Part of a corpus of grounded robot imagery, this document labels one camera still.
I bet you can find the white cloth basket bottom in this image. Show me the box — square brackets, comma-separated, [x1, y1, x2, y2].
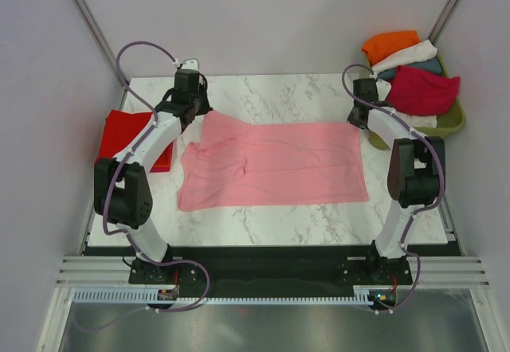
[398, 113, 437, 128]

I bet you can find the white slotted cable duct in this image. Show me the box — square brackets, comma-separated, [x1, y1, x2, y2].
[73, 284, 399, 305]

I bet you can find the teal t-shirt in basket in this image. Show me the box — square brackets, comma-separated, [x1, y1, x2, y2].
[376, 57, 443, 82]

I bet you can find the pink t-shirt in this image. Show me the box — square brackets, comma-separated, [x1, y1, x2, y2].
[178, 111, 369, 212]

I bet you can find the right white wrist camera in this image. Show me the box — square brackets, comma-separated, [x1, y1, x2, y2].
[375, 80, 392, 104]

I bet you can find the right aluminium frame post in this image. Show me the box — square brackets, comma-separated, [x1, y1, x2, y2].
[428, 0, 461, 44]

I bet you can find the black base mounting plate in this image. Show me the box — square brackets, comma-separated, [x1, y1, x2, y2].
[84, 241, 461, 298]

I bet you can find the red t-shirt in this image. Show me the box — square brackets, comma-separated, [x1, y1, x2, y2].
[95, 110, 152, 162]

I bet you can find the left aluminium frame post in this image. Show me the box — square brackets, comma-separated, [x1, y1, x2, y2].
[72, 0, 126, 85]

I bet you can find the orange t-shirt in basket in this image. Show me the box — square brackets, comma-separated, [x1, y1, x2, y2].
[361, 30, 421, 65]

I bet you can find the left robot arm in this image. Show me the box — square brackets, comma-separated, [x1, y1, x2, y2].
[94, 68, 212, 283]

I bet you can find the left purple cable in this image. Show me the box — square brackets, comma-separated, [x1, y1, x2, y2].
[75, 41, 212, 333]

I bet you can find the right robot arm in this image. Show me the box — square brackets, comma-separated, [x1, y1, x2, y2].
[346, 78, 445, 284]

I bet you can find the olive green plastic basket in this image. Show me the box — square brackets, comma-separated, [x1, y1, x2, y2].
[379, 57, 465, 138]

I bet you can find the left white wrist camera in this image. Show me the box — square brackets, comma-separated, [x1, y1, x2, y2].
[173, 58, 200, 72]

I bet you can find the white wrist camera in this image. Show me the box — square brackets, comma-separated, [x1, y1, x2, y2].
[375, 80, 392, 104]
[173, 58, 200, 72]

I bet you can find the crimson t-shirt in basket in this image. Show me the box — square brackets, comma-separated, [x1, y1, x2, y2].
[387, 65, 461, 116]

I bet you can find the white t-shirt in basket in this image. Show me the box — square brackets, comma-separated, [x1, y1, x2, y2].
[371, 40, 437, 75]

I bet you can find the aluminium frame post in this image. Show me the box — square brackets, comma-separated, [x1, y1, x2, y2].
[72, 0, 126, 85]
[428, 0, 461, 44]

